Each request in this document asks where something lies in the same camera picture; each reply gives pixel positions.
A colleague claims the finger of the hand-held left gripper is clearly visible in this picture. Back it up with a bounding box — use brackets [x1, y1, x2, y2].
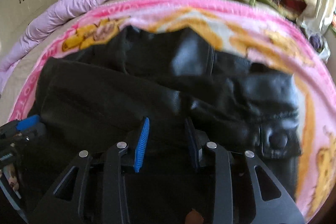
[24, 123, 48, 142]
[16, 115, 42, 132]

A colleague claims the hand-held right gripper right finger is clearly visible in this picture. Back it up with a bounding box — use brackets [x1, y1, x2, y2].
[184, 117, 306, 224]

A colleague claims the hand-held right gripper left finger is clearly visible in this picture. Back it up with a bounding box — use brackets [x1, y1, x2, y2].
[29, 117, 151, 224]

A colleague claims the black leather jacket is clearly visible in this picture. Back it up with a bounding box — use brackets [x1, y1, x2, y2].
[20, 25, 302, 224]

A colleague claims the plastic bag of clothes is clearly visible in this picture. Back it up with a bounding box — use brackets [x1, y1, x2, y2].
[302, 27, 331, 62]

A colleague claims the pink printed blanket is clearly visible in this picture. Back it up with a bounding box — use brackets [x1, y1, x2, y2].
[8, 0, 336, 222]

